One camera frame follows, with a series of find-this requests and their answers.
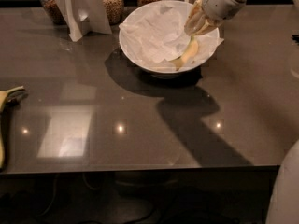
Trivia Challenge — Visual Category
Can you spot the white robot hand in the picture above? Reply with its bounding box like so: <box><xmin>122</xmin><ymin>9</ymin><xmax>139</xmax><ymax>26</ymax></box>
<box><xmin>184</xmin><ymin>0</ymin><xmax>245</xmax><ymax>35</ymax></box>

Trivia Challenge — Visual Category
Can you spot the yellow banana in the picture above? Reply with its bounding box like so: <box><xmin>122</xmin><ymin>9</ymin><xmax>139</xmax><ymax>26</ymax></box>
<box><xmin>0</xmin><ymin>86</ymin><xmax>25</xmax><ymax>168</ymax></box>
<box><xmin>172</xmin><ymin>36</ymin><xmax>199</xmax><ymax>70</ymax></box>

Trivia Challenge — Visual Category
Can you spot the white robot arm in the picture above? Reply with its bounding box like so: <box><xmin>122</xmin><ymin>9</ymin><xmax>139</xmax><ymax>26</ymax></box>
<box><xmin>184</xmin><ymin>0</ymin><xmax>299</xmax><ymax>224</ymax></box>

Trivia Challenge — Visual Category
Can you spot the white ceramic bowl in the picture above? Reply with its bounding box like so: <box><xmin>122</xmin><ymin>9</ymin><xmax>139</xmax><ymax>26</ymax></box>
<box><xmin>118</xmin><ymin>0</ymin><xmax>221</xmax><ymax>79</ymax></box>

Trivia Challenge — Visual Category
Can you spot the white crumpled paper liner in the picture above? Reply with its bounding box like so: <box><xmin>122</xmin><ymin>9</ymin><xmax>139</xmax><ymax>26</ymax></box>
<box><xmin>118</xmin><ymin>2</ymin><xmax>225</xmax><ymax>69</ymax></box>

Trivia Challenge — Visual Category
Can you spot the glass jar with light grains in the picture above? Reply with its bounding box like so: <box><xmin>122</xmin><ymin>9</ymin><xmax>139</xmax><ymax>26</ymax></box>
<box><xmin>103</xmin><ymin>0</ymin><xmax>124</xmax><ymax>25</ymax></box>

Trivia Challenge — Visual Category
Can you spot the white folded card stand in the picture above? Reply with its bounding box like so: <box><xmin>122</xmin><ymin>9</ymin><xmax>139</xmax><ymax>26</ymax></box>
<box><xmin>55</xmin><ymin>0</ymin><xmax>112</xmax><ymax>42</ymax></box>

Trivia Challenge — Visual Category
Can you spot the glass jar with brown nuts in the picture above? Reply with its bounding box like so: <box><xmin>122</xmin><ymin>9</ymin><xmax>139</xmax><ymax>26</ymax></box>
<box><xmin>39</xmin><ymin>0</ymin><xmax>66</xmax><ymax>25</ymax></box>

